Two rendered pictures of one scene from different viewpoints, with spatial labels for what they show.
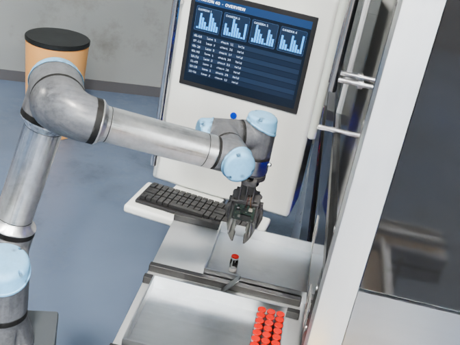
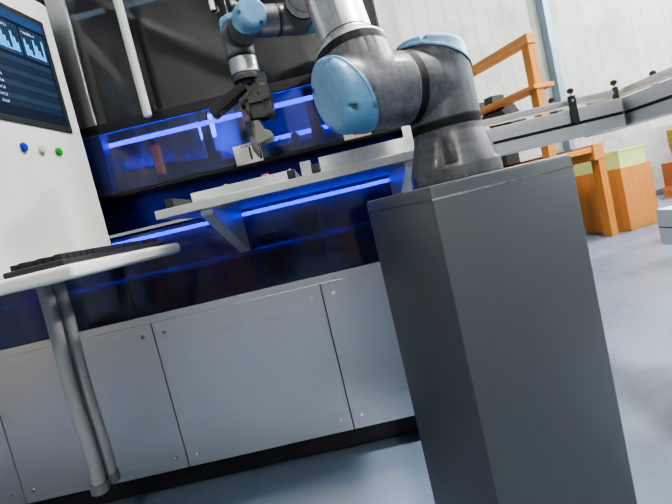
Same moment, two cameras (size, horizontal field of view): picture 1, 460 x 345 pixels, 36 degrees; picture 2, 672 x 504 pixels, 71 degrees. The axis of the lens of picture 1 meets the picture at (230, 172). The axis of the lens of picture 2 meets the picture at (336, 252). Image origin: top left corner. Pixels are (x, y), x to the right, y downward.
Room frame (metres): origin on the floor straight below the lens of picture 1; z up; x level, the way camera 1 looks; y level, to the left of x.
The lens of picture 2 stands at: (1.54, 1.24, 0.78)
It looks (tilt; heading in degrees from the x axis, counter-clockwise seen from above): 5 degrees down; 266
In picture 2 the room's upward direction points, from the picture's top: 13 degrees counter-clockwise
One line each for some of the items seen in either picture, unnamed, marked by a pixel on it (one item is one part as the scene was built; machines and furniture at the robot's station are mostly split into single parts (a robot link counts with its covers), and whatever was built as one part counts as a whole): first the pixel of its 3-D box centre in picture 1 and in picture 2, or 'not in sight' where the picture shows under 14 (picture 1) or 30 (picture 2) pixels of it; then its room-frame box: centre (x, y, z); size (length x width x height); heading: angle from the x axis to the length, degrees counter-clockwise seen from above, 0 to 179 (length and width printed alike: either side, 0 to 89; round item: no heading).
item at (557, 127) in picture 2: not in sight; (513, 128); (0.76, -0.35, 0.92); 0.69 x 0.15 x 0.16; 176
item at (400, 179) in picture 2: not in sight; (405, 191); (1.24, -0.05, 0.80); 0.34 x 0.03 x 0.13; 86
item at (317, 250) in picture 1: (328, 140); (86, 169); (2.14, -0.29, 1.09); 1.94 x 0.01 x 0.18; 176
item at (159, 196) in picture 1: (199, 207); (95, 254); (2.03, 0.07, 0.82); 0.40 x 0.14 x 0.02; 78
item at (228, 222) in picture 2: not in sight; (228, 233); (1.74, -0.09, 0.80); 0.34 x 0.03 x 0.13; 86
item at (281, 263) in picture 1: (272, 262); (252, 191); (1.65, -0.16, 0.90); 0.34 x 0.26 x 0.04; 86
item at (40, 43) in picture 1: (54, 84); not in sight; (4.19, 1.20, 0.31); 0.39 x 0.39 x 0.63
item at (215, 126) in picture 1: (221, 137); (253, 21); (1.54, 0.04, 1.28); 0.11 x 0.11 x 0.08; 20
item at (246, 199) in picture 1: (247, 194); (254, 98); (1.58, -0.05, 1.12); 0.09 x 0.08 x 0.12; 176
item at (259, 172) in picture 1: (254, 164); (244, 69); (1.59, -0.06, 1.21); 0.08 x 0.08 x 0.05
